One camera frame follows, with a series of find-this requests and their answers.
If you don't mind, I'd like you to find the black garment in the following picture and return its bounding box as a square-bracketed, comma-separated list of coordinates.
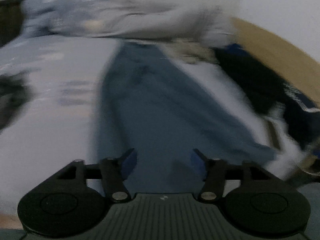
[215, 47, 310, 150]

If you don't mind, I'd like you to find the wooden headboard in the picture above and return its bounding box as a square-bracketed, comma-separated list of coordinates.
[230, 17, 320, 105]

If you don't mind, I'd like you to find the blue-grey garment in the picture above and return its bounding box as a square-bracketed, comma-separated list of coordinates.
[90, 41, 278, 193]

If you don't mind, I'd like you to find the beige garment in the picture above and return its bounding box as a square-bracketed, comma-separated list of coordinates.
[165, 41, 220, 64]

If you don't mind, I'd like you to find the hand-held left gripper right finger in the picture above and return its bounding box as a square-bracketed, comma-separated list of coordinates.
[191, 149, 273, 203]

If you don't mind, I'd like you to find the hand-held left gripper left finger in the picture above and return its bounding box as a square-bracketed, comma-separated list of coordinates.
[56, 149, 137, 203]

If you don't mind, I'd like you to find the navy jersey with white stripes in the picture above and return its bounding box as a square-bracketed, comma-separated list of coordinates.
[282, 84, 320, 113]

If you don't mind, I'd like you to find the light blue printed duvet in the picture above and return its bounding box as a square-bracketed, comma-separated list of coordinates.
[21, 0, 235, 48]

